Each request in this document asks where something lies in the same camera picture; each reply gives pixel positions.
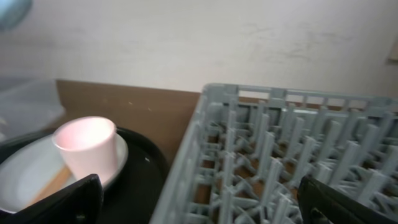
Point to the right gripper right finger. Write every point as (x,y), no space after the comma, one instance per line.
(319,203)

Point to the white plate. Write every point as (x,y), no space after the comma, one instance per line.
(28,170)

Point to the wooden chopstick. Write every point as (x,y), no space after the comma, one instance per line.
(55,184)

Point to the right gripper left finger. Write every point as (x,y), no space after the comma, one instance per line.
(80,202)

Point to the clear plastic bin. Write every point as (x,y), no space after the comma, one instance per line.
(28,105)

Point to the grey dishwasher rack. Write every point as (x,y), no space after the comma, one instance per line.
(247,148)

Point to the blue cup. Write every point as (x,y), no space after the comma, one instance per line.
(13,12)

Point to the pink cup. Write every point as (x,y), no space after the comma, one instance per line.
(88,146)

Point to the round black tray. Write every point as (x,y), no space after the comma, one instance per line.
(133,195)

